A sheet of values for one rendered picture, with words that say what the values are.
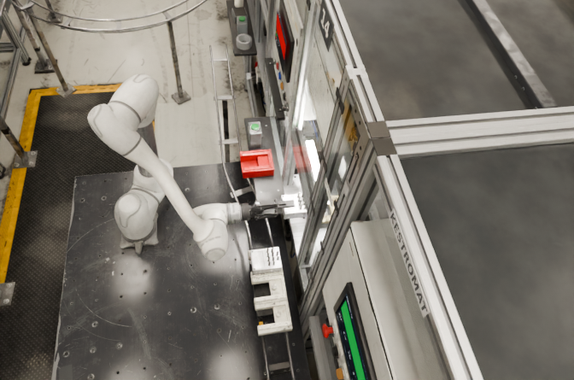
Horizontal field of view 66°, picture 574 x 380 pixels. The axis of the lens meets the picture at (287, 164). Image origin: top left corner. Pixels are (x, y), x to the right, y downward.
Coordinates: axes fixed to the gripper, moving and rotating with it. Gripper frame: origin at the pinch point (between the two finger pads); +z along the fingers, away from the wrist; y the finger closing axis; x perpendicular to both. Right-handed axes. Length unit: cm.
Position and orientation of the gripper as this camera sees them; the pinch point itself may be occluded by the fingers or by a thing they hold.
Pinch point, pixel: (286, 207)
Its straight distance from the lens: 195.1
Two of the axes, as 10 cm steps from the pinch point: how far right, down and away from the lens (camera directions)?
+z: 9.8, -1.1, 1.4
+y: 0.5, -5.7, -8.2
